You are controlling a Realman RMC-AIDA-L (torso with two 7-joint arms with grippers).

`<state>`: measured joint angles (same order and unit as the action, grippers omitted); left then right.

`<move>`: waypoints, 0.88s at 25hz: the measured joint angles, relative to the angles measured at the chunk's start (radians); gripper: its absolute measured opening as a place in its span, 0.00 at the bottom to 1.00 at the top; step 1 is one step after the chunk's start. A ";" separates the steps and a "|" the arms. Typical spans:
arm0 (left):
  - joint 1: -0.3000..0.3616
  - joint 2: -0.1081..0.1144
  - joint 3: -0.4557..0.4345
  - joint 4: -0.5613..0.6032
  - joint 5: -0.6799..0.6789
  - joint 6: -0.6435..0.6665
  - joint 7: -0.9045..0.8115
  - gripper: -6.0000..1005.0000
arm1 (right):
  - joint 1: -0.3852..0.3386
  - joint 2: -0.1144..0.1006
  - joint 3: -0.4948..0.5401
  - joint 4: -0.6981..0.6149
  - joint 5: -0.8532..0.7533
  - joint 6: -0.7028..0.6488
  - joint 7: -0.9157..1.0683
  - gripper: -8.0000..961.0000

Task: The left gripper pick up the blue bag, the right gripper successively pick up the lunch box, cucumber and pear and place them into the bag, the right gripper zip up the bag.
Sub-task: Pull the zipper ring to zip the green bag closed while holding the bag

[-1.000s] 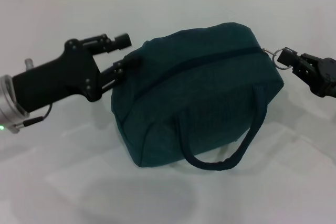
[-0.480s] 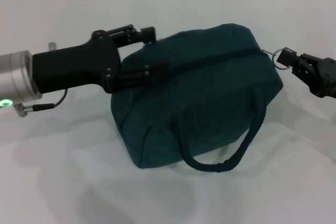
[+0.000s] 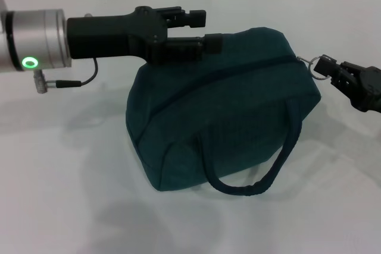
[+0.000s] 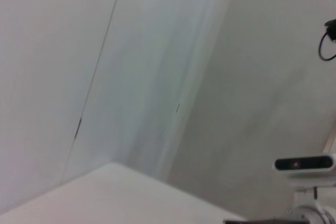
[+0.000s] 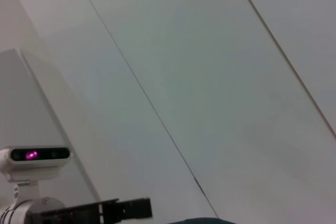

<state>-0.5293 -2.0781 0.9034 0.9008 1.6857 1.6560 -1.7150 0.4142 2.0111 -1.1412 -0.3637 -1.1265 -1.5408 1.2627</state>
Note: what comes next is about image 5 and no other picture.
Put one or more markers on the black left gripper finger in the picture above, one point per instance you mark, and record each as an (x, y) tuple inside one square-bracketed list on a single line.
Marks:
[(136, 208)]

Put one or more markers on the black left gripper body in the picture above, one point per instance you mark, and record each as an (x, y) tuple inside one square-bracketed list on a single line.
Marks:
[(78, 213)]

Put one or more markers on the dark teal insulated lunch bag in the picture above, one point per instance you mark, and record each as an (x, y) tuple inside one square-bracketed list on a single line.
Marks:
[(204, 221)]

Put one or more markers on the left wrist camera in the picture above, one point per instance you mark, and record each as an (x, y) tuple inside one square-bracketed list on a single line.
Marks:
[(34, 159)]

